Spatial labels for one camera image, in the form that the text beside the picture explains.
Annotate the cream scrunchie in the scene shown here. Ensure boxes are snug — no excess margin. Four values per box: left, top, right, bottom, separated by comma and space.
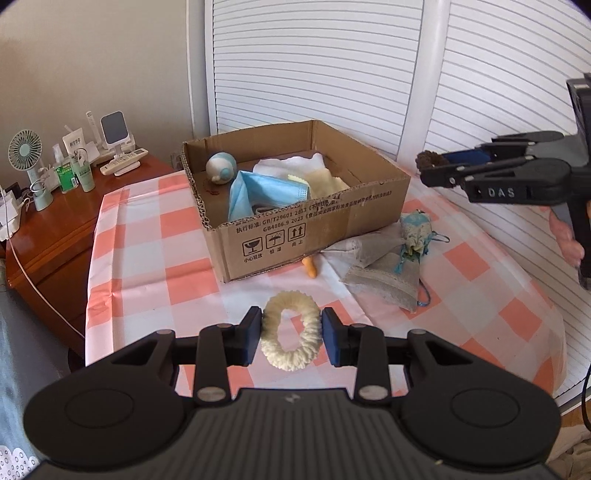
260, 291, 322, 371

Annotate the small orange toy piece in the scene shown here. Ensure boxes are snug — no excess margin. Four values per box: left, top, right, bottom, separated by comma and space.
301, 256, 318, 279

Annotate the yellow microfiber cloth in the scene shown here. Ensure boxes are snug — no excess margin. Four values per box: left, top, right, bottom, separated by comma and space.
287, 168, 349, 199

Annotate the white cloth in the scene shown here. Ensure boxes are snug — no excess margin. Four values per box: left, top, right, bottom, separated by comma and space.
252, 153, 325, 179

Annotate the blue face mask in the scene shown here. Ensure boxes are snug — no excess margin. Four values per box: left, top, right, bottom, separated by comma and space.
228, 170, 310, 222

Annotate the blue white round plush toy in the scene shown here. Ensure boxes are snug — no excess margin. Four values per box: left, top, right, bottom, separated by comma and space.
205, 152, 238, 185

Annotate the person's right hand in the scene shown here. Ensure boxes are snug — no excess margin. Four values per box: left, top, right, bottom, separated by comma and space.
549, 210, 585, 268

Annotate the grey sachet pouch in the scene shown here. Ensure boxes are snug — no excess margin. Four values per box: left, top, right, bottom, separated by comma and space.
342, 252, 420, 313
322, 222, 405, 268

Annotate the checkered pink tablecloth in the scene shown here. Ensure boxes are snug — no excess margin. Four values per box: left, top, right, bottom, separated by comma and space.
85, 173, 567, 393

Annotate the cardboard box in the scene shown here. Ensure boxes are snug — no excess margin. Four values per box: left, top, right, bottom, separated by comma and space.
181, 120, 410, 282

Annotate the blue grey bedding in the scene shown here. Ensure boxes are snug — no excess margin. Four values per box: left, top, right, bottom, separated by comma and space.
1, 286, 84, 479

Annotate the wooden nightstand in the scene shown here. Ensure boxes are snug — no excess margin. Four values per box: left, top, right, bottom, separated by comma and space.
6, 154, 173, 357

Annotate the white remote control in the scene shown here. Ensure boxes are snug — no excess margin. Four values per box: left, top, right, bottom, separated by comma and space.
99, 148, 148, 176

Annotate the green sanitizer bottle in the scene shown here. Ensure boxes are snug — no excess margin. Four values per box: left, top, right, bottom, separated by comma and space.
54, 157, 78, 194

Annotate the small tablet on stand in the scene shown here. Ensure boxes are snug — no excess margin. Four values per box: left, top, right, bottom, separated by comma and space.
100, 110, 135, 153

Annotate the green tube bottle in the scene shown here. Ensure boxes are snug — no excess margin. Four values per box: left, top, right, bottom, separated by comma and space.
72, 148, 95, 193

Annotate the white power strip charger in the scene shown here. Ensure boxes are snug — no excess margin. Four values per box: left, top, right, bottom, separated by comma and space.
0, 189, 23, 241

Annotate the white cream tube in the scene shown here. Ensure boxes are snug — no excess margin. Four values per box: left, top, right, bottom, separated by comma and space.
62, 128, 86, 157

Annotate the green desk fan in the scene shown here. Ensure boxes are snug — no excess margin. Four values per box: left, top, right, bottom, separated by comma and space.
8, 129, 53, 211

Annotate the floral drawstring pouch blue cord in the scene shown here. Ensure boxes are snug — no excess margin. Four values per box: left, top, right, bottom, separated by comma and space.
392, 209, 452, 309

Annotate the wall power outlet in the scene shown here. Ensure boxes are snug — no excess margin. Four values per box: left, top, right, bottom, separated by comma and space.
170, 152, 183, 171

